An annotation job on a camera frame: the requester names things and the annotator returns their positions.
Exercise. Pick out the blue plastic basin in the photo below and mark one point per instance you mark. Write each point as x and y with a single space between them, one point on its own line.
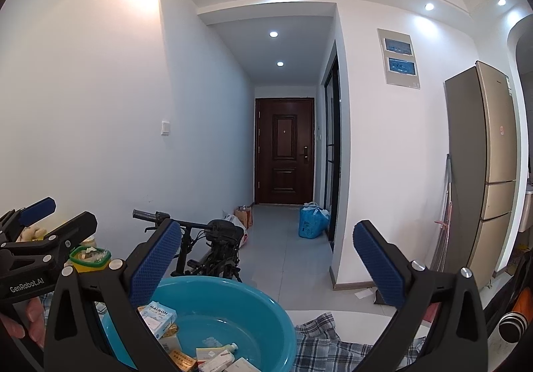
258 313

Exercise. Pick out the gold refrigerator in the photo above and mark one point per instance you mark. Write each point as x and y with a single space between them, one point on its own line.
479 172

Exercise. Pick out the white barcode box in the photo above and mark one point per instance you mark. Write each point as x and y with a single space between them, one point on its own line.
173 345

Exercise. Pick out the gold and blue box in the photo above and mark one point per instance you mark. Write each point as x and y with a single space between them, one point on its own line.
170 332

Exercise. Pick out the white wall switch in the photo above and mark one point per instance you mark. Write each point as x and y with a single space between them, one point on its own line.
165 128

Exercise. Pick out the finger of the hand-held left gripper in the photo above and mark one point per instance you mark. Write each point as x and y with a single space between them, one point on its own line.
70 230
39 205

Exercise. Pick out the red and white box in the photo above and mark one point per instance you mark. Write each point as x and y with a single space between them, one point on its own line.
207 353

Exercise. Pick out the white paper scrap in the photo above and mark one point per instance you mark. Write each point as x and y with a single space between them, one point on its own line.
363 295

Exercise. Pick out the white and green box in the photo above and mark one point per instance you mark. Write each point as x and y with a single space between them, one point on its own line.
241 367

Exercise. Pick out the blue bag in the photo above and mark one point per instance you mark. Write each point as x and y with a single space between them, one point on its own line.
312 222

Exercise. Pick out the flat orange box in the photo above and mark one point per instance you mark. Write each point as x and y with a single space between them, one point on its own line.
183 360

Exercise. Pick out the black bicycle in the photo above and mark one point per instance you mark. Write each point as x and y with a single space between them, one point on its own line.
220 230

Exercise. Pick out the folded metal rack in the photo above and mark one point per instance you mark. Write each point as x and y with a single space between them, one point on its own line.
443 222

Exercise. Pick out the person's left hand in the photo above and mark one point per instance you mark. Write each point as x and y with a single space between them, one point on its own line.
35 322

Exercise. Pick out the orange chair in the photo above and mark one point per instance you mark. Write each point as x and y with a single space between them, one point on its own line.
524 301

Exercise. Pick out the brown entrance door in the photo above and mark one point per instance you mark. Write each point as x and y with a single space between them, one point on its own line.
285 151

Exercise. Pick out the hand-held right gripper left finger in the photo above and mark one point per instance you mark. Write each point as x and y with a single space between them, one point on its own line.
156 259

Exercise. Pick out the blue plaid cloth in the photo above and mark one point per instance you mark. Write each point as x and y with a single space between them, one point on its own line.
329 347

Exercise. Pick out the beige plush bear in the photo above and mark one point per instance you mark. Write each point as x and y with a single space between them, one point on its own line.
33 233

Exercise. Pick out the wall electrical panel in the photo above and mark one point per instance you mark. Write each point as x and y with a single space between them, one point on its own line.
399 78

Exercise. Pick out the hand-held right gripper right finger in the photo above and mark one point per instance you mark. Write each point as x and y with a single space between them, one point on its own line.
381 268

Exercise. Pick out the white plastic bag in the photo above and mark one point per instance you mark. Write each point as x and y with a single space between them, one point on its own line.
237 230

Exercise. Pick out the black framed glass door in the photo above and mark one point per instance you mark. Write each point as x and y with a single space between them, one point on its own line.
332 147

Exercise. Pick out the blue and white tube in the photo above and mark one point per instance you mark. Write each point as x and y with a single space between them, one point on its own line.
222 358

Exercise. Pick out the yellow container green rim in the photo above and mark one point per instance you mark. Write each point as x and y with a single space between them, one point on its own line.
89 261

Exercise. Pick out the white and blue travel box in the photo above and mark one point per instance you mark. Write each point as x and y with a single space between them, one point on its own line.
158 313

